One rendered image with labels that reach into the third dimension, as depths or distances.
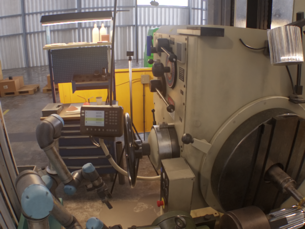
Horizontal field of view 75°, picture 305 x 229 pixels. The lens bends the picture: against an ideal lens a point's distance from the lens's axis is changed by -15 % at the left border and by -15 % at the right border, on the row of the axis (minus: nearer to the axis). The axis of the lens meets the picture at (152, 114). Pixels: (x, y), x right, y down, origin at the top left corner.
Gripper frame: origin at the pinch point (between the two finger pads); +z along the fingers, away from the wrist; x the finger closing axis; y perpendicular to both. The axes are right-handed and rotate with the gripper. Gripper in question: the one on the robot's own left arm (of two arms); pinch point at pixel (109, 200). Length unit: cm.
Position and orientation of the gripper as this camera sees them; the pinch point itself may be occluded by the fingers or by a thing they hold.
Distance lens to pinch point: 167.9
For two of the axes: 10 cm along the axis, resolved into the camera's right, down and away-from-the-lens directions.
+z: 4.1, 8.7, 2.8
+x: -1.5, -2.3, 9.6
